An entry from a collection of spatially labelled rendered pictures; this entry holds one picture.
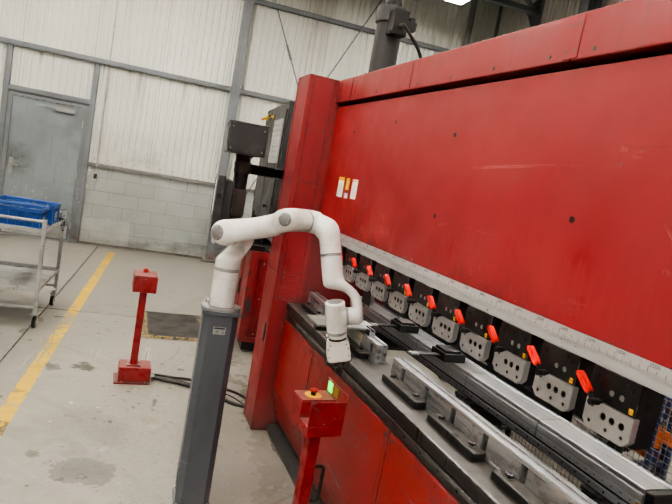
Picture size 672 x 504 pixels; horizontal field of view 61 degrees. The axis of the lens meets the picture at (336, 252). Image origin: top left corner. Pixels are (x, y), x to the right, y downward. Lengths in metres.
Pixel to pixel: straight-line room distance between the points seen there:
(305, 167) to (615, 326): 2.40
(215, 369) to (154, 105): 7.45
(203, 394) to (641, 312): 1.97
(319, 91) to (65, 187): 6.86
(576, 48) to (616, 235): 0.59
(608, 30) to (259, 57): 8.55
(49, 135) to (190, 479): 7.65
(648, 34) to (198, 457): 2.48
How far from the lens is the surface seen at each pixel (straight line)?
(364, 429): 2.58
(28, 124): 10.08
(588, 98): 1.85
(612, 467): 2.05
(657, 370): 1.56
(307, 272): 3.71
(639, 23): 1.79
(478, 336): 2.06
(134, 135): 9.89
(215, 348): 2.79
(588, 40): 1.91
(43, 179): 10.05
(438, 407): 2.30
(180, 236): 9.97
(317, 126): 3.65
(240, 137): 3.69
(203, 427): 2.94
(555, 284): 1.80
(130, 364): 4.51
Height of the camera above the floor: 1.69
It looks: 7 degrees down
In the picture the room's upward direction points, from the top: 10 degrees clockwise
